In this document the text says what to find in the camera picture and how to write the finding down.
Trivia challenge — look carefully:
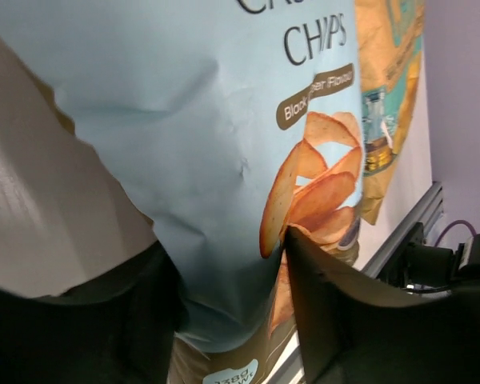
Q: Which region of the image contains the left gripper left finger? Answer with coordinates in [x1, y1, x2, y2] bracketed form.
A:
[0, 243, 181, 383]

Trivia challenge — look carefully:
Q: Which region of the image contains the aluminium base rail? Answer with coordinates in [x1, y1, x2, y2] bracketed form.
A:
[265, 182, 443, 383]

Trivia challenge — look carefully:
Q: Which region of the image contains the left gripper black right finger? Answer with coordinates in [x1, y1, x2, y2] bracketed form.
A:
[286, 229, 480, 383]

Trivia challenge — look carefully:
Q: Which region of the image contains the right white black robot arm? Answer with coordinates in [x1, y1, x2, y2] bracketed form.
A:
[373, 222, 480, 296]

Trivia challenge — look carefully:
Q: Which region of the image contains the yellow kettle chips bag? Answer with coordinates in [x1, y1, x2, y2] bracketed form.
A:
[355, 0, 425, 225]

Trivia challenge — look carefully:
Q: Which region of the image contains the light blue cassava chips bag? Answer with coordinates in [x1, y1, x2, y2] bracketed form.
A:
[0, 1, 364, 383]

